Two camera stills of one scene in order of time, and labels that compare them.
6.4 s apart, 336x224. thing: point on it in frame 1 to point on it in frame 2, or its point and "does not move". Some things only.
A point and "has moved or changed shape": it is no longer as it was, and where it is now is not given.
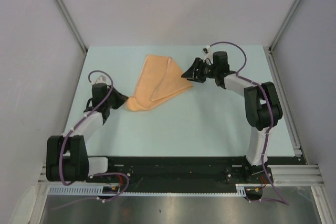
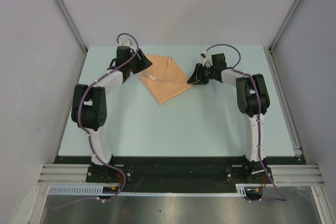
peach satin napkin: (159, 77) has moved or changed shape
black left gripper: (121, 98) to (143, 64)
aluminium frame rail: (289, 119) does not move
